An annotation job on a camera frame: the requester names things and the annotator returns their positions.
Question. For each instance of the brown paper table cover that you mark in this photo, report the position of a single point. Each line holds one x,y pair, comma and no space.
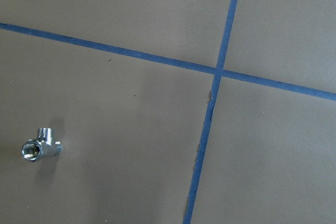
169,111

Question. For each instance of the chrome tee pipe fitting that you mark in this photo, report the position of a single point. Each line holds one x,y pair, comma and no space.
43,145

